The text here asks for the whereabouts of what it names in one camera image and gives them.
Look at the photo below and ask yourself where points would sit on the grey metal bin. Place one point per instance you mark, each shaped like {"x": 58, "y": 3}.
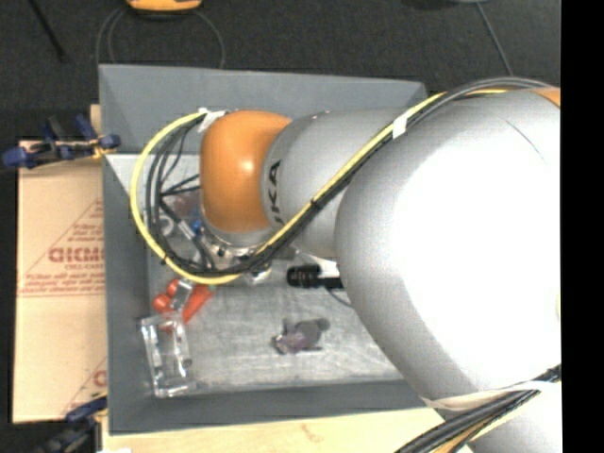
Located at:
{"x": 264, "y": 309}

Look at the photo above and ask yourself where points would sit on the grey and purple small toy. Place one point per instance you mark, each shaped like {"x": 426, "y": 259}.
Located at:
{"x": 302, "y": 335}

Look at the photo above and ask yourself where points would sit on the brown cardboard board red print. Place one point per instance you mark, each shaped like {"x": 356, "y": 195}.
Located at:
{"x": 56, "y": 253}

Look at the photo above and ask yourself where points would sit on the black cylinder on white bracket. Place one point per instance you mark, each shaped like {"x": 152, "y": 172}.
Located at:
{"x": 306, "y": 276}

